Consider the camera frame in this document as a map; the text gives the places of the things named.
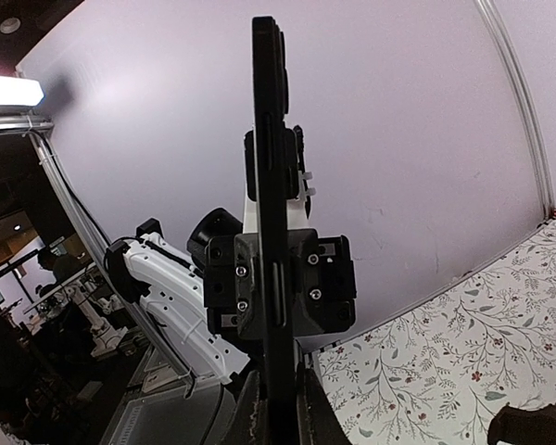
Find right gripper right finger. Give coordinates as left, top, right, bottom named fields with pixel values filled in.
left=297, top=363, right=351, bottom=445

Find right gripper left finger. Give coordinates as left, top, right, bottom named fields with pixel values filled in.
left=224, top=370, right=264, bottom=445

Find black phone stand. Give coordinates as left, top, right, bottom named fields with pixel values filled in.
left=486, top=401, right=556, bottom=445

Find black phone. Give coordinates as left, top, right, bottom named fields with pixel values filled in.
left=252, top=16, right=297, bottom=425

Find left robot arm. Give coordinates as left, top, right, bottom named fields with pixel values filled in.
left=103, top=218, right=255, bottom=393

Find floral table mat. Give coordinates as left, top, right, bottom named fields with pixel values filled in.
left=319, top=219, right=556, bottom=444

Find left aluminium frame post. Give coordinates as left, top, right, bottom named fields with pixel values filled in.
left=27, top=129, right=196, bottom=386

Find aluminium frame post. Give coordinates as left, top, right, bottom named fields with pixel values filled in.
left=474, top=0, right=555, bottom=220
left=27, top=129, right=196, bottom=386

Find right aluminium frame post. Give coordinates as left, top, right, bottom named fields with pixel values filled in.
left=474, top=0, right=555, bottom=220

